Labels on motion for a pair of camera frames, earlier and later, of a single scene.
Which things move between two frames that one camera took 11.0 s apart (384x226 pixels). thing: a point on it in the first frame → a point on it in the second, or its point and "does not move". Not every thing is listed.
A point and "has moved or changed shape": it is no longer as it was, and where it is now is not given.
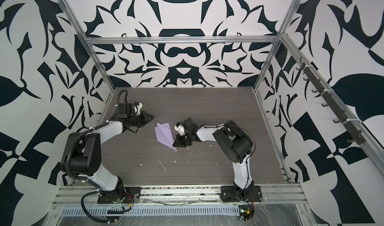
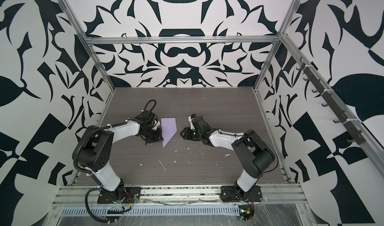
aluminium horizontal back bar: x=181 y=40 does not move
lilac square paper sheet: x=164 y=135 has moved or changed shape
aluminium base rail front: x=210 y=196 does not move
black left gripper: x=144 y=114 → x=159 y=138
